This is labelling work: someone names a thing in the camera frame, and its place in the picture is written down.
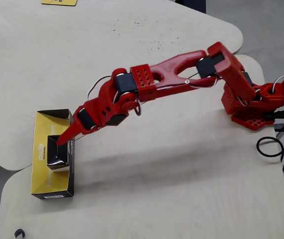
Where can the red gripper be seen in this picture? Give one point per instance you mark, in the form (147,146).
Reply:
(85,120)

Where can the small black and white box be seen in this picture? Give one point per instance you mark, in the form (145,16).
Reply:
(57,156)

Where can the red robot arm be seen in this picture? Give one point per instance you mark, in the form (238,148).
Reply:
(172,72)

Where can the yellow and black open box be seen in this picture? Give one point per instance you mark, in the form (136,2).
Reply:
(41,124)

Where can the black table clamp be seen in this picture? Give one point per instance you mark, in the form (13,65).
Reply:
(19,233)

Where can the yellow card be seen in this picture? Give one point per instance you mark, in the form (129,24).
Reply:
(57,2)

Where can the dark chair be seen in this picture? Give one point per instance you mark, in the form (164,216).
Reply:
(191,4)

